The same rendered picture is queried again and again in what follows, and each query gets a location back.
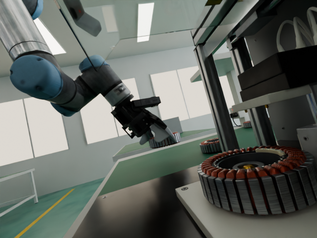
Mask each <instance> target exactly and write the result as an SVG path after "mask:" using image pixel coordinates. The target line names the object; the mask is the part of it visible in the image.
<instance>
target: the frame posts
mask: <svg viewBox="0 0 317 238"><path fill-rule="evenodd" d="M236 43H237V46H238V47H237V48H236V49H235V50H232V51H230V55H231V58H232V61H233V65H234V69H235V72H236V75H237V76H238V75H239V74H241V73H243V72H244V71H246V70H248V69H250V68H251V67H253V65H252V62H251V59H250V55H249V52H248V49H247V46H246V42H245V39H244V37H241V38H240V39H239V40H238V41H237V42H236ZM204 45H205V42H204V43H199V44H197V46H196V47H195V49H194V50H193V51H194V54H195V57H196V60H197V64H198V67H199V71H200V75H201V79H202V82H203V85H204V89H205V92H206V96H207V99H208V102H209V107H210V110H211V114H212V117H213V121H214V124H215V128H216V131H217V135H218V139H219V142H220V146H221V149H222V152H228V151H230V150H231V151H234V150H235V149H238V150H239V151H240V148H239V145H238V141H237V138H236V134H235V131H234V127H233V124H232V120H231V117H230V114H229V110H228V107H227V104H226V100H225V96H224V93H223V89H222V86H221V83H220V79H219V76H218V73H217V68H216V65H215V62H214V59H213V56H211V58H209V59H208V60H207V59H206V58H205V54H204V51H203V46H204ZM247 111H248V115H249V118H250V122H251V125H252V129H253V132H254V135H255V138H256V141H257V145H258V146H268V145H275V144H277V143H276V140H275V136H274V133H273V130H272V127H271V124H270V120H269V117H268V114H267V110H266V108H265V105H263V106H259V107H256V108H251V109H247Z"/></svg>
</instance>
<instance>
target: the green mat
mask: <svg viewBox="0 0 317 238"><path fill-rule="evenodd" d="M234 131H235V134H236V138H237V141H238V145H239V148H240V149H241V148H245V149H247V147H252V148H253V147H255V146H258V145H257V141H256V138H255V135H254V132H253V129H252V127H250V128H244V127H242V128H238V129H234ZM212 138H213V139H214V138H218V135H213V136H209V137H206V138H202V139H199V140H195V141H192V142H188V143H185V144H181V145H177V146H173V147H170V148H167V149H163V150H160V151H156V152H152V153H149V154H145V155H141V156H138V157H134V158H131V159H128V160H124V161H120V162H119V163H118V164H117V166H116V167H115V169H114V170H113V172H112V174H111V175H110V177H109V178H108V180H107V182H106V184H105V185H104V187H103V188H102V190H101V191H100V193H99V195H98V196H101V195H104V194H108V193H111V192H114V191H117V190H120V189H123V188H126V187H130V186H133V185H137V184H140V183H143V182H146V181H149V180H152V179H156V178H159V177H162V176H165V175H168V174H172V173H175V172H178V171H181V170H185V169H188V168H191V167H194V166H198V165H200V164H202V163H203V161H205V160H206V159H208V158H209V157H212V156H213V155H217V154H219V153H222V151H220V152H217V153H216V152H214V153H203V152H201V149H200V143H201V142H203V141H206V140H210V139H212Z"/></svg>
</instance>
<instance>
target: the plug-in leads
mask: <svg viewBox="0 0 317 238"><path fill-rule="evenodd" d="M312 10H313V11H315V12H317V8H316V7H310V8H309V9H308V10H307V18H308V22H309V25H310V29H311V31H310V30H309V28H308V27H307V26H306V25H305V23H304V22H303V21H302V20H301V19H300V18H299V17H294V18H293V21H291V20H285V21H284V22H282V24H281V25H280V27H279V30H278V33H277V38H276V42H277V48H278V51H279V52H282V51H285V50H284V49H283V47H282V46H281V44H280V33H281V30H282V27H283V25H284V24H285V23H290V24H292V25H293V26H294V30H295V34H296V46H297V47H296V49H298V48H304V47H307V45H306V44H305V42H304V40H303V39H302V35H301V32H302V34H303V35H304V36H305V37H306V38H307V39H308V41H309V42H310V43H311V45H312V46H314V45H317V24H316V21H315V18H314V15H313V12H312ZM298 23H299V24H300V25H301V26H302V28H303V29H304V30H303V29H302V28H301V27H300V26H299V25H298Z"/></svg>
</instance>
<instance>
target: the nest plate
mask: <svg viewBox="0 0 317 238"><path fill-rule="evenodd" d="M175 191H176V195H177V197H178V198H179V200H180V201H181V203H182V204H183V205H184V207H185V208H186V210H187V211H188V212H189V214H190V215H191V216H192V218H193V219H194V221H195V222H196V223H197V225H198V226H199V228H200V229H201V230H202V232H203V233H204V235H205V236H206V237H207V238H317V201H316V203H315V204H313V205H311V206H307V208H304V209H301V210H297V211H294V212H289V213H281V214H277V215H272V214H271V213H270V212H269V211H268V209H267V212H268V215H258V213H257V210H256V213H255V214H254V215H249V214H245V213H238V212H232V211H228V210H225V209H223V208H219V207H217V206H215V204H212V203H210V202H209V201H208V200H207V199H206V198H205V196H204V194H203V190H202V187H201V183H200V181H197V182H194V183H191V184H188V185H186V186H183V187H179V188H176V189H175Z"/></svg>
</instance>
